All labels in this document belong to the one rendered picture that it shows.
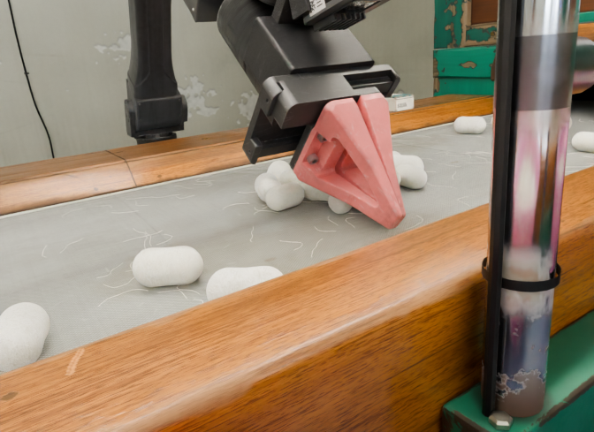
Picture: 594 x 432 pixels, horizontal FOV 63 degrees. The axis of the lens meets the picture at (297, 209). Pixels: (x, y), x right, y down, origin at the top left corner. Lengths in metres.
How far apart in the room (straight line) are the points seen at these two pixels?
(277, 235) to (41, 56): 2.12
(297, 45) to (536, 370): 0.22
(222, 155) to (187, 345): 0.38
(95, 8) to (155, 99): 1.72
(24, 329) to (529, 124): 0.20
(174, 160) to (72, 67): 1.90
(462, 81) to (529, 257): 0.73
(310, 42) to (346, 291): 0.19
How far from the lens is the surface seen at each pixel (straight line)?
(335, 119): 0.29
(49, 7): 2.41
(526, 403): 0.21
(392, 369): 0.19
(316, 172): 0.32
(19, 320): 0.23
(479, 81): 0.88
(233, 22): 0.37
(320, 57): 0.32
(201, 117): 2.59
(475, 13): 0.90
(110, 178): 0.50
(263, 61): 0.33
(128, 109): 0.77
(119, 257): 0.32
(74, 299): 0.28
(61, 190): 0.49
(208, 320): 0.18
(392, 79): 0.35
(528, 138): 0.17
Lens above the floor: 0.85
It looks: 18 degrees down
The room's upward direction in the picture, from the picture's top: 5 degrees counter-clockwise
